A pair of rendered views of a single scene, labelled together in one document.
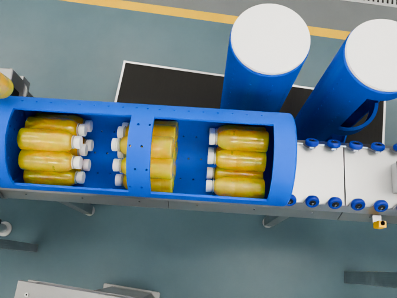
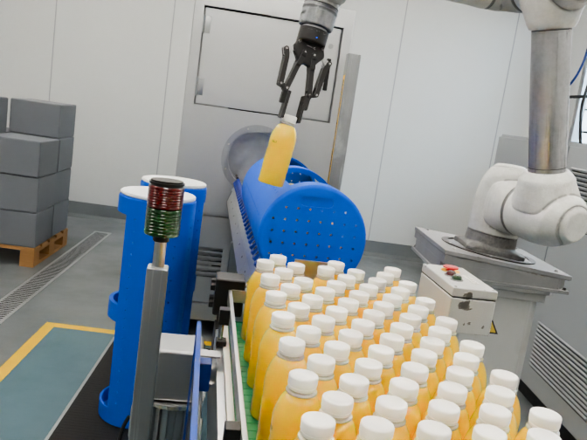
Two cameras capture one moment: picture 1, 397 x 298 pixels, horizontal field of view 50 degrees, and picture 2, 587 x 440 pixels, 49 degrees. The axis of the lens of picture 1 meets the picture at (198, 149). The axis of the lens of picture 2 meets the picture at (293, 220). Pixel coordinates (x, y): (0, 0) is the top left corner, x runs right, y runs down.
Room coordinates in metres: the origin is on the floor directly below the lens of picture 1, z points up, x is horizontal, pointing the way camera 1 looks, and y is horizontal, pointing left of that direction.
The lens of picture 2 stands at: (0.79, 2.18, 1.42)
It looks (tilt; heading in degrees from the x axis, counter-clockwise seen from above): 10 degrees down; 258
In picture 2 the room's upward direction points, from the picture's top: 8 degrees clockwise
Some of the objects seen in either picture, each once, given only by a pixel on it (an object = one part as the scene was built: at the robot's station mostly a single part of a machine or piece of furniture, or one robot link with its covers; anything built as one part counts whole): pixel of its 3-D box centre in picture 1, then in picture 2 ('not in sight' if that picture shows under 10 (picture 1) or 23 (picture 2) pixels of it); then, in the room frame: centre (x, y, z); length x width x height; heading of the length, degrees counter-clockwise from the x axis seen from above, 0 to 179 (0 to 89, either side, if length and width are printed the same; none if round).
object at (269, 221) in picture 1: (277, 215); not in sight; (0.25, -0.38, 0.31); 0.06 x 0.06 x 0.63; 86
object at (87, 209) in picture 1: (74, 201); not in sight; (0.31, 0.60, 0.31); 0.06 x 0.06 x 0.63; 86
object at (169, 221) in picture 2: not in sight; (162, 221); (0.77, 1.02, 1.18); 0.06 x 0.06 x 0.05
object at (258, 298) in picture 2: not in sight; (264, 322); (0.55, 0.95, 0.98); 0.07 x 0.07 x 0.17
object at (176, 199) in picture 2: not in sight; (165, 196); (0.77, 1.02, 1.23); 0.06 x 0.06 x 0.04
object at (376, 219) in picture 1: (379, 216); not in sight; (0.17, -0.61, 0.92); 0.08 x 0.03 x 0.05; 176
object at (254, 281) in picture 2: not in sight; (259, 304); (0.54, 0.83, 0.98); 0.07 x 0.07 x 0.17
